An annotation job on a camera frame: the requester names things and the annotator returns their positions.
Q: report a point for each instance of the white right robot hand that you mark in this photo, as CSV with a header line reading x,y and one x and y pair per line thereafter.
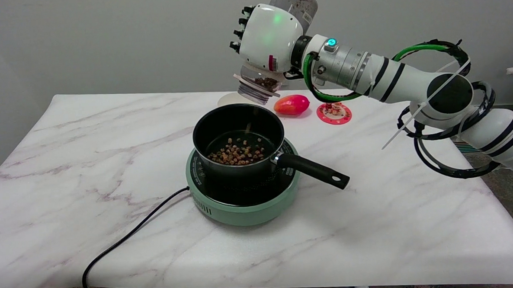
x,y
267,37

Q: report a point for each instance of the clear plastic bottle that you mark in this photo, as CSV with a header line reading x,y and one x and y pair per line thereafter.
x,y
278,48

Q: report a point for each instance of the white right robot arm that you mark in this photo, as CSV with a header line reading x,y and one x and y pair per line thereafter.
x,y
409,79

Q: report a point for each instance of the black soup pot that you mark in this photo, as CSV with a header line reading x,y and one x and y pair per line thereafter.
x,y
243,140

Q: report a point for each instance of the red pink mango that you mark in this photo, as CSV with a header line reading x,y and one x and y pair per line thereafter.
x,y
291,104

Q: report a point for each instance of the brown food pellets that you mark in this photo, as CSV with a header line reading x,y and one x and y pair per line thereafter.
x,y
237,153

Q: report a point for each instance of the green induction cooker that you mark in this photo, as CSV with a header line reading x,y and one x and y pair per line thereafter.
x,y
242,205

